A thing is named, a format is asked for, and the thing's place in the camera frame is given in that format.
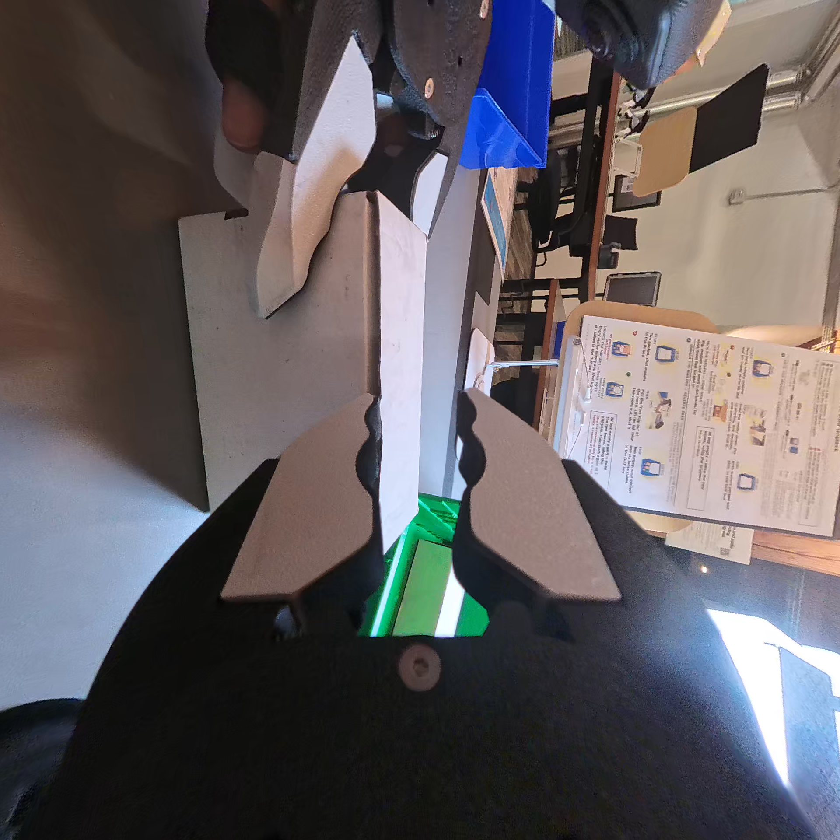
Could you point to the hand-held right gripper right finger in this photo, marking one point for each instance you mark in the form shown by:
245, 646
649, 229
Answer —
531, 518

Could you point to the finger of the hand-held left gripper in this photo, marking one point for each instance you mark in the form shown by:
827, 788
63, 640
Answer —
430, 193
295, 223

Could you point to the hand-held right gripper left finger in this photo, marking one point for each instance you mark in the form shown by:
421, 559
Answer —
308, 512

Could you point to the white cardboard box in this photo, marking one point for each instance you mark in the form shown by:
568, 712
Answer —
295, 394

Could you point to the person's left hand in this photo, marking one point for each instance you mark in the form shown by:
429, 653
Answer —
243, 121

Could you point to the blue framed sign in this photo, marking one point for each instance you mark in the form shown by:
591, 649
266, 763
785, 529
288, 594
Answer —
495, 223

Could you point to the blue plastic bin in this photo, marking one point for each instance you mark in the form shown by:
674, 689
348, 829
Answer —
518, 79

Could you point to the green plastic bin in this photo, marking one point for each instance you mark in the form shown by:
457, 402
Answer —
426, 577

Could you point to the white plastic holder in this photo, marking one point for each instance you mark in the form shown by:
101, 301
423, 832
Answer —
479, 361

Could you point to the white paper sheet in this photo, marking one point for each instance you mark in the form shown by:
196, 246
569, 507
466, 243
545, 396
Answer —
709, 543

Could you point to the printed instruction sheet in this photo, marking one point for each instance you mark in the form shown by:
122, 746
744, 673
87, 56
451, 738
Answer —
722, 426

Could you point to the wooden board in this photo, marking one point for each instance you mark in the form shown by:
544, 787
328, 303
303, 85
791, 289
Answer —
607, 315

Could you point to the grey monitor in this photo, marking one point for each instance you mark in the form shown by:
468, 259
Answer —
633, 289

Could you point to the tan and black chair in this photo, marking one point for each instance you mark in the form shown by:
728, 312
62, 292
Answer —
702, 131

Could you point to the metal wall pipe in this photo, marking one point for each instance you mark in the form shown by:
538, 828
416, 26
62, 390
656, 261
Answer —
787, 191

